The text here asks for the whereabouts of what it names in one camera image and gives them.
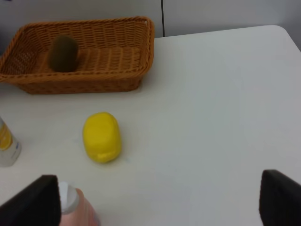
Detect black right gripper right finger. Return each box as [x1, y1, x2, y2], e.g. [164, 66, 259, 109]
[259, 169, 301, 226]

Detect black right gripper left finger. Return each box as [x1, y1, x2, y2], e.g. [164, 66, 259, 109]
[0, 175, 62, 226]

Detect pink lotion bottle white cap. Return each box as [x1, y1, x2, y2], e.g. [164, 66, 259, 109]
[57, 181, 102, 226]

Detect white tube blue cap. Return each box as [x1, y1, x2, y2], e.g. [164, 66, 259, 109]
[0, 118, 22, 167]

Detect yellow lemon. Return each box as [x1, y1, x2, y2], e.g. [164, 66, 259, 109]
[82, 112, 122, 163]

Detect brown kiwi fruit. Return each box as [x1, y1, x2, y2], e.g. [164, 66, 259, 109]
[48, 35, 79, 73]

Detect orange wicker basket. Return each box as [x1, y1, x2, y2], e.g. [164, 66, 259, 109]
[0, 16, 155, 95]

